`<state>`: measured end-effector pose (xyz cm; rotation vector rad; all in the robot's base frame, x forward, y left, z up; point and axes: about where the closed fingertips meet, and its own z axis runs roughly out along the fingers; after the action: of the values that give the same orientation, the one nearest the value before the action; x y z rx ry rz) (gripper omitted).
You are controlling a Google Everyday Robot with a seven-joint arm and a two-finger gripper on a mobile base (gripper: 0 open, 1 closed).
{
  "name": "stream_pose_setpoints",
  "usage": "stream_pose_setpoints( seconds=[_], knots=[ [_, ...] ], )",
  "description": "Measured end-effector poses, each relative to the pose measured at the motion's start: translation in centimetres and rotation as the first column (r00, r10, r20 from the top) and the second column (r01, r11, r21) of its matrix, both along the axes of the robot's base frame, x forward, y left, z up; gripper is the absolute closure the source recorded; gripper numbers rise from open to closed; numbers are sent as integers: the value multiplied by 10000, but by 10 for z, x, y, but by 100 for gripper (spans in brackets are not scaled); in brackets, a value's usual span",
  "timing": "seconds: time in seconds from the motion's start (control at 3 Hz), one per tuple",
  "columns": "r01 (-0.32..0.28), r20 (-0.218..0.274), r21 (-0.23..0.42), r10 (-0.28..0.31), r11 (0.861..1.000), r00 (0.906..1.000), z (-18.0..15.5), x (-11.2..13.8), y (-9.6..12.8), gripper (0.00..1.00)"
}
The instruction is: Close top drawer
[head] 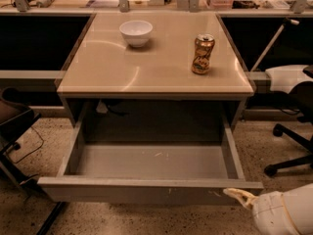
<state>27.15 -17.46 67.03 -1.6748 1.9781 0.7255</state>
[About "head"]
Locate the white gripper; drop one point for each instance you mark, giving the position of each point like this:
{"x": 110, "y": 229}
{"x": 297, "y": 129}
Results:
{"x": 271, "y": 210}

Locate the grey top drawer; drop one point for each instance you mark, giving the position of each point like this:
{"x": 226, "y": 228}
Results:
{"x": 124, "y": 160}

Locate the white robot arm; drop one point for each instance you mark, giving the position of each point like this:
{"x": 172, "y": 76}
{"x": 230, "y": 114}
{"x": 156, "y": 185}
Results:
{"x": 299, "y": 202}

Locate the grey cabinet with beige top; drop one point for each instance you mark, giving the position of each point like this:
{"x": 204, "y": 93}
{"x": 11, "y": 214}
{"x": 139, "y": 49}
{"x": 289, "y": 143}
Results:
{"x": 104, "y": 66}

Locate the white seat cushion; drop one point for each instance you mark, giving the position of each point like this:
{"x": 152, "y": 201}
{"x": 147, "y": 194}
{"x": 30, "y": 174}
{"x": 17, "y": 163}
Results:
{"x": 285, "y": 78}

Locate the crumpled gold soda can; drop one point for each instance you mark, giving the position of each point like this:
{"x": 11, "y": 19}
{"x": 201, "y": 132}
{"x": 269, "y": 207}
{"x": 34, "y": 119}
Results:
{"x": 204, "y": 44}

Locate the white ceramic bowl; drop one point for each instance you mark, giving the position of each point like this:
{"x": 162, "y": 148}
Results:
{"x": 136, "y": 33}

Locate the dark chair left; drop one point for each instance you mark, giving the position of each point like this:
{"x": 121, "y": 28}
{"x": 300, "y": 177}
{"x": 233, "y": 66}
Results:
{"x": 16, "y": 117}

